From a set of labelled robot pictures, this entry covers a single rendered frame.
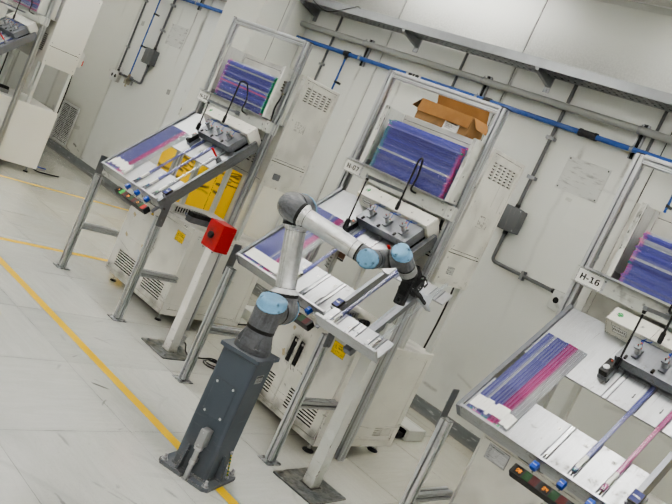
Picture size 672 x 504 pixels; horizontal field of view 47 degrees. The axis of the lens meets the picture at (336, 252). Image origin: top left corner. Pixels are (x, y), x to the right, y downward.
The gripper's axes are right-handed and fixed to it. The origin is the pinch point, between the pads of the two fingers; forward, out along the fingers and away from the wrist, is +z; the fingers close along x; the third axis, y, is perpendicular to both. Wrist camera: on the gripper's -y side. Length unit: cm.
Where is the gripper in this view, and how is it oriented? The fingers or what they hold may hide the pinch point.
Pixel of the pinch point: (414, 305)
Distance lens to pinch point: 326.0
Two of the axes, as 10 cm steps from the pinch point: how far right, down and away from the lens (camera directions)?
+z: 2.7, 6.1, 7.4
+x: -7.0, -4.0, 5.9
